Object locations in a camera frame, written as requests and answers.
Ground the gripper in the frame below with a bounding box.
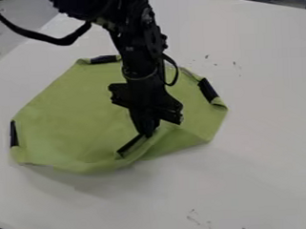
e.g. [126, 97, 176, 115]
[107, 73, 186, 140]

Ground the black cable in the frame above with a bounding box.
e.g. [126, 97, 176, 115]
[0, 0, 94, 50]

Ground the green cloth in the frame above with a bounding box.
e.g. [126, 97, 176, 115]
[4, 50, 233, 179]

